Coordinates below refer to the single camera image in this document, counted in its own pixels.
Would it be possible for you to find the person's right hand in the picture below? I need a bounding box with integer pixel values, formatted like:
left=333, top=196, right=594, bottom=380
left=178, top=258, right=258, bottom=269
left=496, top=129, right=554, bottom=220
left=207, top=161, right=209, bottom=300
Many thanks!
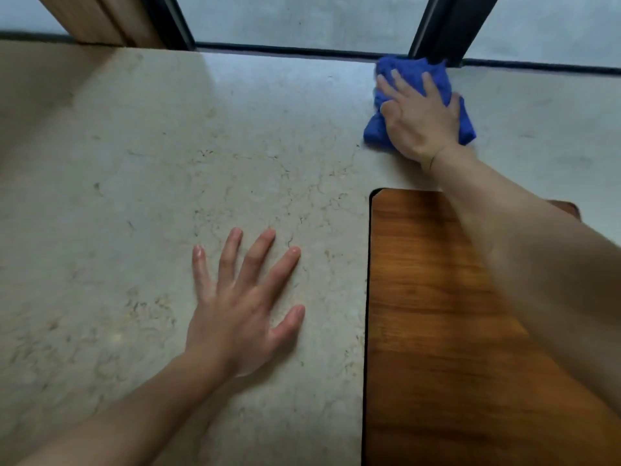
left=376, top=68, right=462, bottom=174

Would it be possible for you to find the person's left hand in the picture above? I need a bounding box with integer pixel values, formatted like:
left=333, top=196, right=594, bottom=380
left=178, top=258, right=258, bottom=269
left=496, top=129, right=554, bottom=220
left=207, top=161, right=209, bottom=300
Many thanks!
left=183, top=227, right=307, bottom=382

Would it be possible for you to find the blue cleaning cloth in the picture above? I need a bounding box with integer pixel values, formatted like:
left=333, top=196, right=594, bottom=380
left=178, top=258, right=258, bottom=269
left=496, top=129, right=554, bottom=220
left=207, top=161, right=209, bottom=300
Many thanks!
left=362, top=54, right=477, bottom=152

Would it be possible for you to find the person's right forearm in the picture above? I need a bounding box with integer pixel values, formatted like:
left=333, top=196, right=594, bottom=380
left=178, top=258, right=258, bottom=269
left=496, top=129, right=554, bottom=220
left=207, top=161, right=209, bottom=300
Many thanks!
left=429, top=142, right=621, bottom=418

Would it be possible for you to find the person's left forearm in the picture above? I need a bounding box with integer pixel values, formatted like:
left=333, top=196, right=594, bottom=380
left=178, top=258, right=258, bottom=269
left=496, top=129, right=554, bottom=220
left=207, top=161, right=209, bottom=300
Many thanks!
left=14, top=351, right=234, bottom=466

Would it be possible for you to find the black window mullion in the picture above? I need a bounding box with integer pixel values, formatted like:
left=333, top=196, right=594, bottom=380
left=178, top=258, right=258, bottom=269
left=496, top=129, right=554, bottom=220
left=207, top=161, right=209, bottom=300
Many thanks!
left=138, top=0, right=197, bottom=52
left=408, top=0, right=501, bottom=69

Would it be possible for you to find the wooden inlay panel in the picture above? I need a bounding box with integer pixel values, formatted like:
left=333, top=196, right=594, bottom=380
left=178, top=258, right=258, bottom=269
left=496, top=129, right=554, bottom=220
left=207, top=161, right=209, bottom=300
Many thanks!
left=361, top=188, right=621, bottom=466

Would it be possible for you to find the wooden post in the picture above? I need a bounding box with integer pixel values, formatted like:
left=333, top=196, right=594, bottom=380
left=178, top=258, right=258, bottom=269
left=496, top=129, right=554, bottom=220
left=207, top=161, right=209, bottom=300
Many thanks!
left=34, top=0, right=166, bottom=49

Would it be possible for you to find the white wall panel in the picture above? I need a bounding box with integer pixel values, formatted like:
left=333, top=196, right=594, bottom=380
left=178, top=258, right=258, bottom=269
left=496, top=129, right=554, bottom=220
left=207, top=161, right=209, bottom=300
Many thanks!
left=0, top=0, right=69, bottom=36

